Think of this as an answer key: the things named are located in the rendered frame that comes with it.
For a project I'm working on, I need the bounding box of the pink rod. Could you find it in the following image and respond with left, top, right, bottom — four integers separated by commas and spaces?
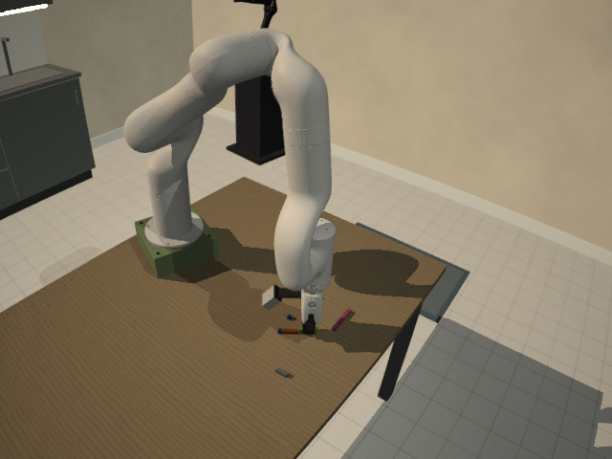
332, 308, 352, 332

